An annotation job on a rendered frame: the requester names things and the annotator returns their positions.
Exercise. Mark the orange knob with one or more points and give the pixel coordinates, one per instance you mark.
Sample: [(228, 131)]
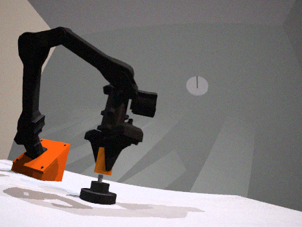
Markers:
[(100, 163)]

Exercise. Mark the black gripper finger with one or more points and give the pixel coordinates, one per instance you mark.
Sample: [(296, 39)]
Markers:
[(112, 149), (95, 147)]

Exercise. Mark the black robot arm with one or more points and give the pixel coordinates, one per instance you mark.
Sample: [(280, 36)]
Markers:
[(33, 49)]

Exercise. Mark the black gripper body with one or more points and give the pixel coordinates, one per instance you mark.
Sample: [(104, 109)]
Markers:
[(113, 125)]

